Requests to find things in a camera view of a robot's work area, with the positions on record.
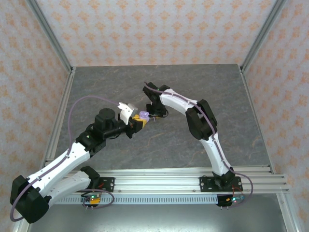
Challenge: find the grey metal sheet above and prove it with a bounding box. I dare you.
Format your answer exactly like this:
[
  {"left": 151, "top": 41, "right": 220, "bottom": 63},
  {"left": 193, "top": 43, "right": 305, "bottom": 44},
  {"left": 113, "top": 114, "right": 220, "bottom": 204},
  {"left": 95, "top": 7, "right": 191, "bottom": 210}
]
[{"left": 26, "top": 204, "right": 294, "bottom": 232}]

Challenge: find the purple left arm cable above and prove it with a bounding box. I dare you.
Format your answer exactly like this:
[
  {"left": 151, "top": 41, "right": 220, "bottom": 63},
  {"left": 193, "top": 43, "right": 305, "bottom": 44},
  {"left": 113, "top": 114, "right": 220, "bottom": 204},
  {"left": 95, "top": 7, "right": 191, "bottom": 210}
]
[{"left": 10, "top": 95, "right": 121, "bottom": 222}]

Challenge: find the aluminium table side rail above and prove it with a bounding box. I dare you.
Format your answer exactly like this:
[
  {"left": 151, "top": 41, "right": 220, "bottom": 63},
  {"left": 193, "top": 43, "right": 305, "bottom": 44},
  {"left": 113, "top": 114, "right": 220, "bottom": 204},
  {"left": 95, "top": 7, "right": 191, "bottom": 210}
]
[
  {"left": 12, "top": 67, "right": 77, "bottom": 232},
  {"left": 239, "top": 65, "right": 299, "bottom": 232}
]

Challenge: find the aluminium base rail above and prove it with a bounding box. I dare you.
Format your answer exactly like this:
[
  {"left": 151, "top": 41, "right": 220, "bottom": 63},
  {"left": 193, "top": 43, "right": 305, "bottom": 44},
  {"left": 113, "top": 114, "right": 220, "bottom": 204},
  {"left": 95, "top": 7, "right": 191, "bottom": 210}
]
[{"left": 52, "top": 168, "right": 290, "bottom": 194}]

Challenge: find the slotted grey cable duct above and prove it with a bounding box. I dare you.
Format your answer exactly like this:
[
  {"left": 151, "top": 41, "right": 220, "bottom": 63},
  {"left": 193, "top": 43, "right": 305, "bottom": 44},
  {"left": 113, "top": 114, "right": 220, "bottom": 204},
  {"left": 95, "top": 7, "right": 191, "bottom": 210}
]
[{"left": 56, "top": 195, "right": 219, "bottom": 205}]

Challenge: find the aluminium frame post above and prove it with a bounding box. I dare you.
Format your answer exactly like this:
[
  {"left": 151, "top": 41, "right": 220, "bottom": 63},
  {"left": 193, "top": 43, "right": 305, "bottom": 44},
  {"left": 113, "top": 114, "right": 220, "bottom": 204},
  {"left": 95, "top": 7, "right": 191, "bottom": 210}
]
[
  {"left": 240, "top": 0, "right": 289, "bottom": 73},
  {"left": 25, "top": 0, "right": 74, "bottom": 74}
]

